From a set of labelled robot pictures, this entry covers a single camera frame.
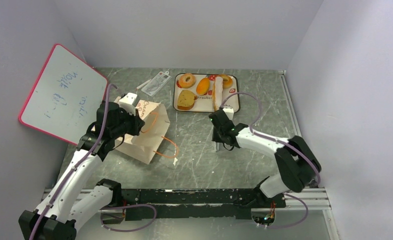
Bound fake orange donut bread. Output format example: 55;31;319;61
177;73;196;89

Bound fake bread slice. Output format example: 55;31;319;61
177;90;198;111

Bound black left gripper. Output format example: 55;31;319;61
110;106;145;139

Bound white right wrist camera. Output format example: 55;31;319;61
222;105;235;121

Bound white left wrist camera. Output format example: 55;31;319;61
118;92;140;116

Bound white marker pen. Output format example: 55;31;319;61
136;79;151;91

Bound pink framed whiteboard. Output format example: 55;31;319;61
18;44;108;145

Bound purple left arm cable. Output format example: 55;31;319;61
29;83;158;240

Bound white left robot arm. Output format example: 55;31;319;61
18;101;145;240

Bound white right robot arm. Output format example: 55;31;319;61
209;109;322;207

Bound beige paper bag orange handles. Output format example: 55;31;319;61
115;99;179;165

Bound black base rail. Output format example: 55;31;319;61
122;188;286;221

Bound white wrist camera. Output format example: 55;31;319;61
118;92;140;116
222;105;235;121

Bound small plastic packet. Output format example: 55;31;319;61
141;70;171;97

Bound strawberry print tray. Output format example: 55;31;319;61
172;73;239;113

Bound fake long baguette bread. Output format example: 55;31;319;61
212;75;223;111

